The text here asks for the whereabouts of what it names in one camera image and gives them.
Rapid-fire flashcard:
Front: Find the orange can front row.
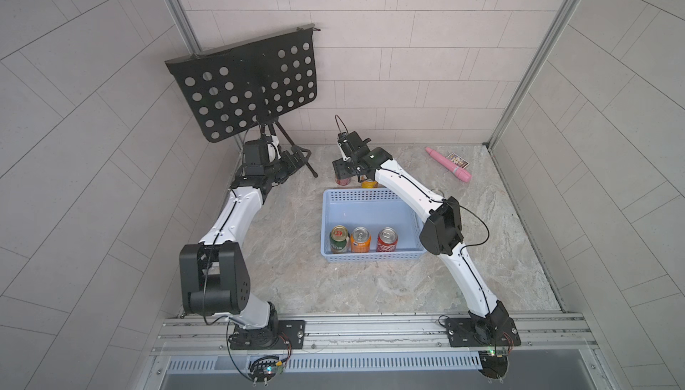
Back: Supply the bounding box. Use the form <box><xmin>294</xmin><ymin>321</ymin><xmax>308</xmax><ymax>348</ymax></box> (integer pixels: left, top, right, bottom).
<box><xmin>351</xmin><ymin>227</ymin><xmax>370</xmax><ymax>254</ymax></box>

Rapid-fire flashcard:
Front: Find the green and red can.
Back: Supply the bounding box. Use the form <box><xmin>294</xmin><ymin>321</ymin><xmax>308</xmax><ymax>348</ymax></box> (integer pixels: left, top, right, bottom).
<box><xmin>328</xmin><ymin>225</ymin><xmax>351</xmax><ymax>254</ymax></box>

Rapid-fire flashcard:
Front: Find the red can front row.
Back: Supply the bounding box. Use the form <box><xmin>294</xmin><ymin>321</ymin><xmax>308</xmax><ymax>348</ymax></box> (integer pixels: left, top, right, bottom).
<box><xmin>376</xmin><ymin>228</ymin><xmax>398</xmax><ymax>253</ymax></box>

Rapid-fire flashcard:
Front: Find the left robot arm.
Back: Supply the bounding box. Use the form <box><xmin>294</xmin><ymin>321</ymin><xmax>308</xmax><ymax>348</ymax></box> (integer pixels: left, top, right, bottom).
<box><xmin>179</xmin><ymin>147</ymin><xmax>311</xmax><ymax>330</ymax></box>

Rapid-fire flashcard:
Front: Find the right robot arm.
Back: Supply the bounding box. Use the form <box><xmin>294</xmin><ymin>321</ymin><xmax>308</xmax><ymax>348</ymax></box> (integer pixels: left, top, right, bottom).
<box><xmin>333</xmin><ymin>146</ymin><xmax>499</xmax><ymax>335</ymax></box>

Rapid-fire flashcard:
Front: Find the lavender perforated plastic basket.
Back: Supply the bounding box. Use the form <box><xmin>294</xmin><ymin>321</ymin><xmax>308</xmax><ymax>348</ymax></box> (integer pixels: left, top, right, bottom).
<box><xmin>320</xmin><ymin>188</ymin><xmax>426</xmax><ymax>263</ymax></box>

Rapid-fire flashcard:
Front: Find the small brown card box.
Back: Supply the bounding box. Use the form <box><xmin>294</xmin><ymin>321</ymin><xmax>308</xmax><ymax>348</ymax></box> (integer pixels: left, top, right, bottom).
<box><xmin>447</xmin><ymin>153</ymin><xmax>469</xmax><ymax>169</ymax></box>

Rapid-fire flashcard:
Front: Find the black perforated music stand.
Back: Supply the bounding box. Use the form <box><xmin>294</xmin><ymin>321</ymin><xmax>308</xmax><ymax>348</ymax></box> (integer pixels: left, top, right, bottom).
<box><xmin>165</xmin><ymin>23</ymin><xmax>320</xmax><ymax>179</ymax></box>

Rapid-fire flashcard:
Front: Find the pink marker pen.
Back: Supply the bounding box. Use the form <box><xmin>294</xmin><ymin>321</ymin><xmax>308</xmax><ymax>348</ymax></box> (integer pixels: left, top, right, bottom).
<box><xmin>426</xmin><ymin>147</ymin><xmax>472</xmax><ymax>183</ymax></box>

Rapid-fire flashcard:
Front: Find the left round circuit board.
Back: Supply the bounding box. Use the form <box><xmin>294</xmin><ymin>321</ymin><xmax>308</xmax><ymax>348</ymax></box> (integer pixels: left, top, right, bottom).
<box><xmin>248</xmin><ymin>355</ymin><xmax>285</xmax><ymax>386</ymax></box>

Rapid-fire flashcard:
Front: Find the round circuit board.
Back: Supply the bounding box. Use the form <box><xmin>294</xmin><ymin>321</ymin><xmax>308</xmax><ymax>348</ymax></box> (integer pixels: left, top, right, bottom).
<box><xmin>478</xmin><ymin>351</ymin><xmax>508</xmax><ymax>381</ymax></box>
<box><xmin>248</xmin><ymin>355</ymin><xmax>285</xmax><ymax>386</ymax></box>

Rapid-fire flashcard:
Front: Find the right round circuit board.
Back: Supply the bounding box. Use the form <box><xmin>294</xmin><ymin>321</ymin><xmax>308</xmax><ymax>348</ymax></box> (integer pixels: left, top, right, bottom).
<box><xmin>478</xmin><ymin>351</ymin><xmax>508</xmax><ymax>381</ymax></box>

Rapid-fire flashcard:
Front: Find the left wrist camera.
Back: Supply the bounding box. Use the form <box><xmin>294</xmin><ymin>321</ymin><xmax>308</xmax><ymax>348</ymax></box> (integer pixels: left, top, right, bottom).
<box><xmin>243</xmin><ymin>135</ymin><xmax>280</xmax><ymax>176</ymax></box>

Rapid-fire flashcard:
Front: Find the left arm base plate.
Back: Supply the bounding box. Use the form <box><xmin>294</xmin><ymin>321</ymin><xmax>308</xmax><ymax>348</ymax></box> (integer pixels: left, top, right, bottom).
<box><xmin>228</xmin><ymin>320</ymin><xmax>306</xmax><ymax>351</ymax></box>

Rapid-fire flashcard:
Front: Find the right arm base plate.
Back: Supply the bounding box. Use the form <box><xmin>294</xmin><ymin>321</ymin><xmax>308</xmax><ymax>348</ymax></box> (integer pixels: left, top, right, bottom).
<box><xmin>438</xmin><ymin>315</ymin><xmax>521</xmax><ymax>349</ymax></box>

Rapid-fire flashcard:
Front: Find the aluminium front rail frame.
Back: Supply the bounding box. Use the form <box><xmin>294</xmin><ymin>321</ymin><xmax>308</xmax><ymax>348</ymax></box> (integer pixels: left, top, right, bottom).
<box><xmin>133</xmin><ymin>312</ymin><xmax>619</xmax><ymax>389</ymax></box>

